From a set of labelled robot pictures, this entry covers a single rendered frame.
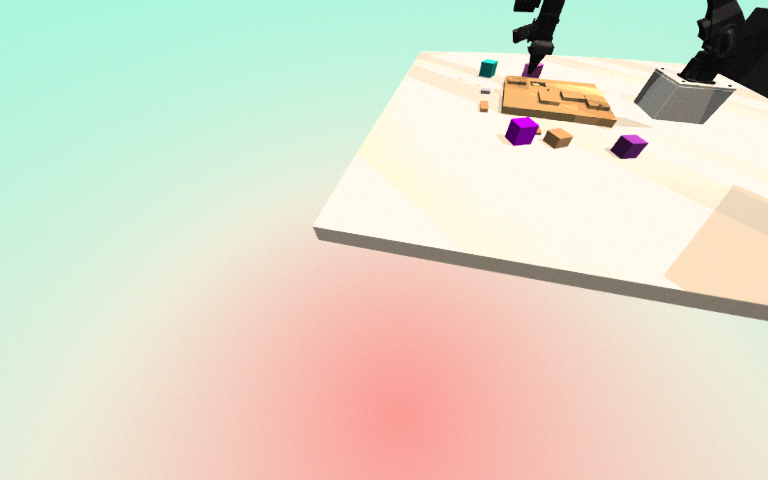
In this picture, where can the orange puzzle board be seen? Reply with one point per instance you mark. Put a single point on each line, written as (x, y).
(575, 102)

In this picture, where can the teal cube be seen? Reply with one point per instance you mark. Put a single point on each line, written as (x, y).
(488, 68)

